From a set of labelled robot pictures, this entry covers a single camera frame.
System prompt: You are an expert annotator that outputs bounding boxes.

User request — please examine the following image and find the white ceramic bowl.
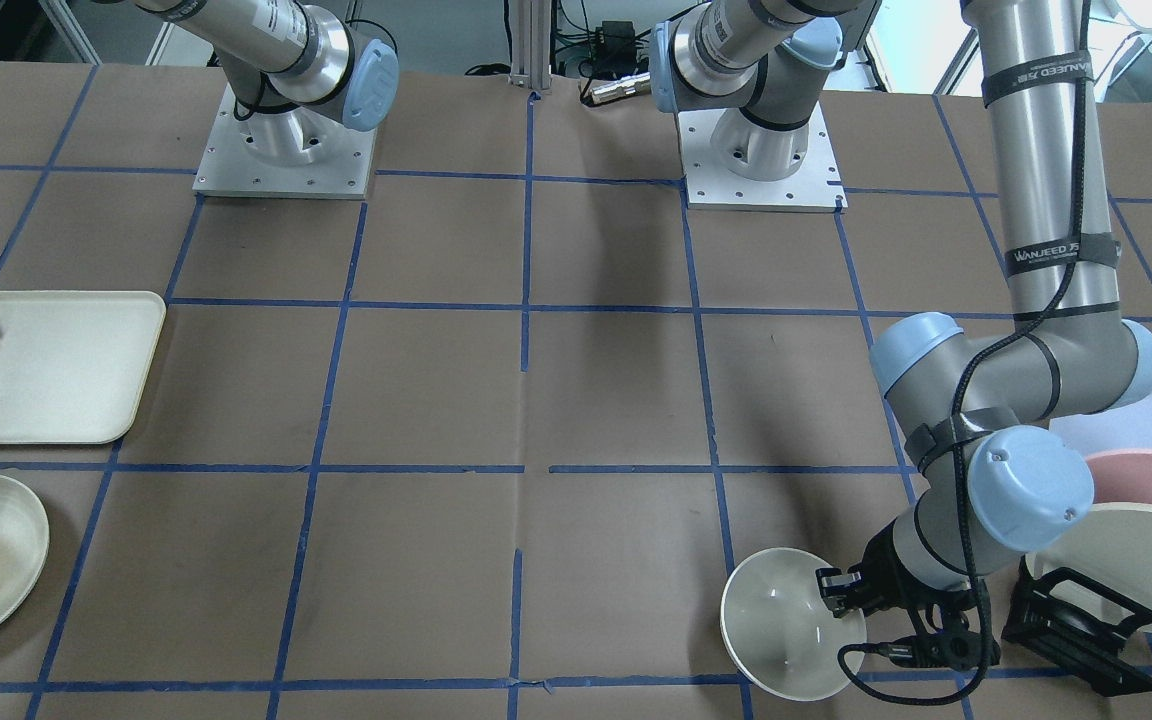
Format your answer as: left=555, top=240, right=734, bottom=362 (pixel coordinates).
left=719, top=548, right=867, bottom=702

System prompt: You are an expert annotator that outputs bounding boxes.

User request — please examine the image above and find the black dish rack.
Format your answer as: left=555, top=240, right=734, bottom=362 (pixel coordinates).
left=1002, top=562, right=1152, bottom=697

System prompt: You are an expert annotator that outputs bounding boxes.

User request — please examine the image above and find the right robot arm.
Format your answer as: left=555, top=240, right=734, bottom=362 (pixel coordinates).
left=0, top=1, right=397, bottom=477

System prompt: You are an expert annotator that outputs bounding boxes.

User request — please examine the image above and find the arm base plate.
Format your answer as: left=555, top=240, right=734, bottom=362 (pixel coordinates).
left=194, top=88, right=378, bottom=200
left=675, top=103, right=847, bottom=213

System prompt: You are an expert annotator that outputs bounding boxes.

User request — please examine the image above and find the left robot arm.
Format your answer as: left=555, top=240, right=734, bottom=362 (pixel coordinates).
left=808, top=1, right=1152, bottom=673

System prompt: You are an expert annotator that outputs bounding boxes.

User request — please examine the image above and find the cream plate in rack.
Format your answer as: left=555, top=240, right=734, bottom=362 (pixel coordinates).
left=1024, top=502, right=1152, bottom=632

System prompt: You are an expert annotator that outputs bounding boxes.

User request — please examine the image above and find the cream rectangular tray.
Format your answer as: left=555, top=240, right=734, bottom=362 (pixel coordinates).
left=0, top=290, right=166, bottom=445

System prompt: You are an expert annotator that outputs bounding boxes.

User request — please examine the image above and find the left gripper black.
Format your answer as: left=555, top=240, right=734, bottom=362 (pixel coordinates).
left=814, top=526, right=1001, bottom=670

